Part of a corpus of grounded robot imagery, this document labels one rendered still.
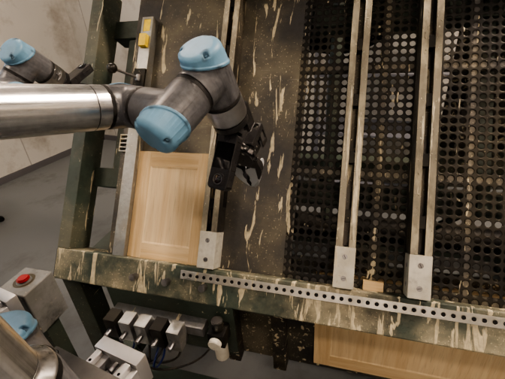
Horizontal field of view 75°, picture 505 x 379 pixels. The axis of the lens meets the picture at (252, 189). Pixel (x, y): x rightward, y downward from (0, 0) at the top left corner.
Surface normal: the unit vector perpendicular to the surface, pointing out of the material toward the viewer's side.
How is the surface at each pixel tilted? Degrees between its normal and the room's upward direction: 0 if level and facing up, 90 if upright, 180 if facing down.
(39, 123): 114
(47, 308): 90
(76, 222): 90
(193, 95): 63
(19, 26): 90
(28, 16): 90
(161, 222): 55
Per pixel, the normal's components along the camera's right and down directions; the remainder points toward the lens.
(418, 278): -0.26, -0.11
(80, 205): 0.96, 0.07
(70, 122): 0.68, 0.63
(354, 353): -0.27, 0.48
